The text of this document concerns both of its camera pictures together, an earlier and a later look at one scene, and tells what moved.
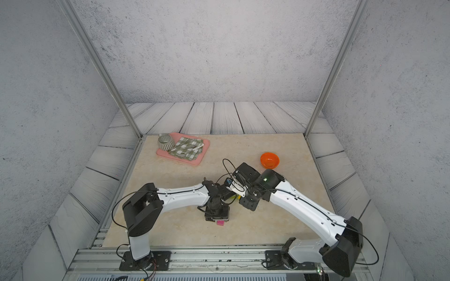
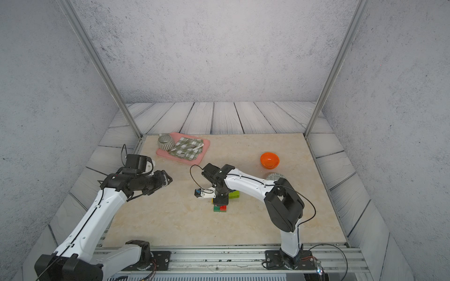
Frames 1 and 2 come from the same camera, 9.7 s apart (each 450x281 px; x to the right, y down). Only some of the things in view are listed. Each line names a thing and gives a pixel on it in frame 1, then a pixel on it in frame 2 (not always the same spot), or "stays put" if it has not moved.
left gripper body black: [220, 212] to [156, 181]
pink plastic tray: [176, 136] stays put
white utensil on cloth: [200, 146] stays put
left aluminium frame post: [69, 7] stays put
